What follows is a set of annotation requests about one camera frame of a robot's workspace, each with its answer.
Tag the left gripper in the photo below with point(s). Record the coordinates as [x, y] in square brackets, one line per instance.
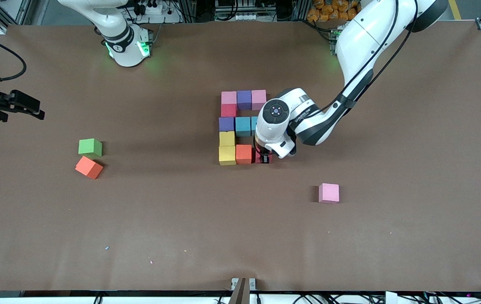
[262, 154]

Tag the crimson foam cube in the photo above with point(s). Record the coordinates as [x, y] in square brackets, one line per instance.
[228, 110]
[257, 159]

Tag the orange foam cube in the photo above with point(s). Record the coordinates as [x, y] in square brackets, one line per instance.
[89, 167]
[244, 154]

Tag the cyan foam cube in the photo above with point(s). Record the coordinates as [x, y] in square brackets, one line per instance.
[243, 126]
[254, 124]

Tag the yellow foam cube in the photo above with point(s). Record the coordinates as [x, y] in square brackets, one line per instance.
[227, 139]
[227, 156]

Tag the blue-violet foam cube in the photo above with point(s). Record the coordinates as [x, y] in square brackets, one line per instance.
[244, 100]
[226, 124]

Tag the pink foam cube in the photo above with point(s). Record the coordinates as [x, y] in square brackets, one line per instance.
[259, 99]
[228, 98]
[329, 193]

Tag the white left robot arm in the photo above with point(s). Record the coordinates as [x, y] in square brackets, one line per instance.
[371, 38]

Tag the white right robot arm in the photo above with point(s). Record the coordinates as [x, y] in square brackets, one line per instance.
[118, 29]

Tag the brown paper table cover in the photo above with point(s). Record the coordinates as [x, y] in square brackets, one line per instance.
[240, 236]

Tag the green foam cube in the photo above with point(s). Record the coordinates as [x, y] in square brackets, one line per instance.
[90, 147]

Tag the metal equipment rack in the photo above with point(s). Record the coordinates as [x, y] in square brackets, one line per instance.
[240, 17]

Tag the orange bag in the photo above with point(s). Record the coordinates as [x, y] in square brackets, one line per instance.
[329, 10]

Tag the white power strip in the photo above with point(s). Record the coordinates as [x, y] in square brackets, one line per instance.
[152, 8]

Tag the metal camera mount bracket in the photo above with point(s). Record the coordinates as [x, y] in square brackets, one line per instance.
[242, 289]

